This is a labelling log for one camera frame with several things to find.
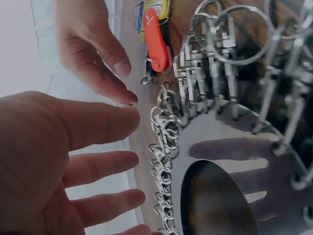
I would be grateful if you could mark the person's left hand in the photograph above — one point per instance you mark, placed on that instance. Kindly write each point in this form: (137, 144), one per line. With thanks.
(36, 151)

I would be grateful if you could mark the person's right hand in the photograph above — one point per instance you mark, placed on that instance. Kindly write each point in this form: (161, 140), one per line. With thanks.
(80, 36)

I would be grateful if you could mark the person's right fingers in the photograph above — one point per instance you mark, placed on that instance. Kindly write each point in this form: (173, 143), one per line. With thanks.
(115, 54)

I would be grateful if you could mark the orange plastic key tag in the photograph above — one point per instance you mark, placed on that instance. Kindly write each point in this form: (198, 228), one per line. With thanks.
(154, 39)

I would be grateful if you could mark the blue plastic key tag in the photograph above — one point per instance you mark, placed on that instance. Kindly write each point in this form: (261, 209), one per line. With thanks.
(139, 19)

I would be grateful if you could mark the yellow plastic key tag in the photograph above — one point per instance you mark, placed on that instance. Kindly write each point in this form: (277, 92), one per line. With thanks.
(161, 6)

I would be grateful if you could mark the row of silver snap hooks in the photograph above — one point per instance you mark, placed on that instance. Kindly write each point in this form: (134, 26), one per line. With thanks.
(163, 137)

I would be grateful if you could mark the pile of silver keyring clasps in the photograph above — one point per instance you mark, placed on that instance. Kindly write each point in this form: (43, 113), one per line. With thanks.
(220, 54)

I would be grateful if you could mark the round mirror metal plate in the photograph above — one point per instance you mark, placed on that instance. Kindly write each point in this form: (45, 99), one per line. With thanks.
(232, 151)

